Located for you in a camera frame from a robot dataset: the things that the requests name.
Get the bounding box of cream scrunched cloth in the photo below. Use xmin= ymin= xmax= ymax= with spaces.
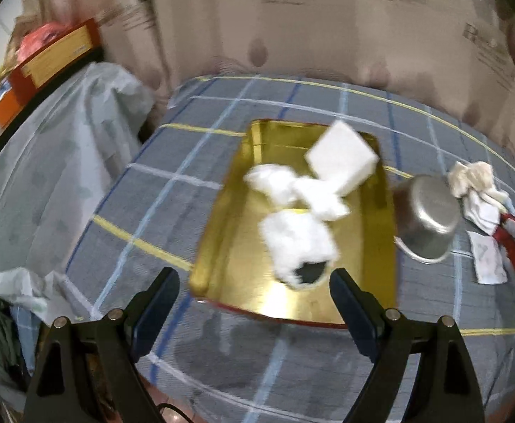
xmin=448 ymin=161 xmax=493 ymax=199

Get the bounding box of orange box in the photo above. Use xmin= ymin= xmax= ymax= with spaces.
xmin=0 ymin=84 xmax=33 ymax=124

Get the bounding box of white printed paper packet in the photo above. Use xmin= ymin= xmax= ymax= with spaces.
xmin=468 ymin=230 xmax=509 ymax=285

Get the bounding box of red and white cloth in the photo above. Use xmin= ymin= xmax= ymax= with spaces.
xmin=491 ymin=212 xmax=515 ymax=277

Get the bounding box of red and yellow box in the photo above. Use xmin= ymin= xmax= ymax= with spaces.
xmin=8 ymin=18 xmax=104 ymax=93

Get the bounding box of white plastic bag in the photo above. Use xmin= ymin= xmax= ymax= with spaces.
xmin=244 ymin=164 xmax=350 ymax=222

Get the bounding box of beige leaf print curtain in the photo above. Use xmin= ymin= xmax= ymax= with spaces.
xmin=99 ymin=0 xmax=515 ymax=177

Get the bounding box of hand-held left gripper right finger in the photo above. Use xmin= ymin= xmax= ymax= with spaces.
xmin=329 ymin=269 xmax=487 ymax=423

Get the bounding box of stainless steel bowl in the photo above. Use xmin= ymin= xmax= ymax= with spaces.
xmin=392 ymin=175 xmax=461 ymax=265

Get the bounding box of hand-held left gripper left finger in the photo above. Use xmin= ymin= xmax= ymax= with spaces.
xmin=23 ymin=267 xmax=181 ymax=423

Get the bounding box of grey plaid bed sheet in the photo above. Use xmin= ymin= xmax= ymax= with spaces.
xmin=8 ymin=74 xmax=515 ymax=423

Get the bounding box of large white sponge block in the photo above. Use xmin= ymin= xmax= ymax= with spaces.
xmin=305 ymin=120 xmax=380 ymax=197

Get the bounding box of black cable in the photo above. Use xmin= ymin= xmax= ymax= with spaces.
xmin=154 ymin=402 xmax=192 ymax=423

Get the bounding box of pink plastic bag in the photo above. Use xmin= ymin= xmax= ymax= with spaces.
xmin=17 ymin=24 xmax=70 ymax=60

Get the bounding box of translucent plastic cover sheet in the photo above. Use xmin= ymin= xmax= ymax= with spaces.
xmin=0 ymin=62 xmax=170 ymax=318

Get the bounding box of red tin box gold interior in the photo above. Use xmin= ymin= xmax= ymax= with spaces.
xmin=188 ymin=119 xmax=400 ymax=329

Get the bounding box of white fluffy slipper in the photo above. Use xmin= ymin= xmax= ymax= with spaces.
xmin=259 ymin=211 xmax=339 ymax=290

